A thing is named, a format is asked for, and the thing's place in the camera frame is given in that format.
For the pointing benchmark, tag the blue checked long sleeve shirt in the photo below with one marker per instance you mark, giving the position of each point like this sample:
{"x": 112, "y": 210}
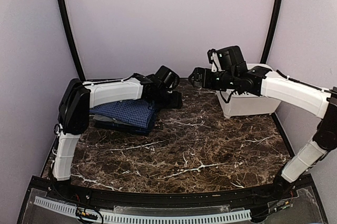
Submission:
{"x": 134, "y": 112}

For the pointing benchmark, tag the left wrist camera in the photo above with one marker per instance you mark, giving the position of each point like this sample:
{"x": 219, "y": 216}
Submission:
{"x": 166, "y": 79}

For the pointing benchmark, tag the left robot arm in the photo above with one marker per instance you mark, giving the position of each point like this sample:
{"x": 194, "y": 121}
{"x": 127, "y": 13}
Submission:
{"x": 80, "y": 97}

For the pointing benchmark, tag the white slotted cable duct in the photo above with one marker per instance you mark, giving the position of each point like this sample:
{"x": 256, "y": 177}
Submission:
{"x": 220, "y": 214}

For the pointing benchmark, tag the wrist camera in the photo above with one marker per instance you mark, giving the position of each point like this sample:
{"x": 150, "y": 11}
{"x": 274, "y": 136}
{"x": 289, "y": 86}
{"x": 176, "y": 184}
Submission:
{"x": 227, "y": 59}
{"x": 166, "y": 79}

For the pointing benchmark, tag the white plastic basket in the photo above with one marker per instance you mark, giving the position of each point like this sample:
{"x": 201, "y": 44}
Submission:
{"x": 234, "y": 104}

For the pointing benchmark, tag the grey shirt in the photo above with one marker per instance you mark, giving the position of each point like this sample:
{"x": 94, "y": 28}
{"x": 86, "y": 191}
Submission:
{"x": 102, "y": 118}

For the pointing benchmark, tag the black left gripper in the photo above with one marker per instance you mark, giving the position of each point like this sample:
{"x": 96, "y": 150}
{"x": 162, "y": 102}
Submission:
{"x": 176, "y": 101}

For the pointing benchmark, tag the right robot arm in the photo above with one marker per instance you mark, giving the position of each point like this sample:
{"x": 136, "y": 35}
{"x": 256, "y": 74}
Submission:
{"x": 261, "y": 81}

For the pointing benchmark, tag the right black frame post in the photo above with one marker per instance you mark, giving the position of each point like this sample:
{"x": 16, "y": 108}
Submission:
{"x": 271, "y": 31}

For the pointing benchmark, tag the black front rail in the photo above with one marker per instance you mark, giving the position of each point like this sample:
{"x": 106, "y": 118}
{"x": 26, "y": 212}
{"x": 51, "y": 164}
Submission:
{"x": 254, "y": 197}

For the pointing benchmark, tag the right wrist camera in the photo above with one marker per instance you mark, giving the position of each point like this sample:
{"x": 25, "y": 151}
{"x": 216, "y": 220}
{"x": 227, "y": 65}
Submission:
{"x": 227, "y": 59}

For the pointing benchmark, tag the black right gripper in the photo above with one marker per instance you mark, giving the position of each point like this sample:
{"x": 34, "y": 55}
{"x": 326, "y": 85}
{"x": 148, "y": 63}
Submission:
{"x": 197, "y": 71}

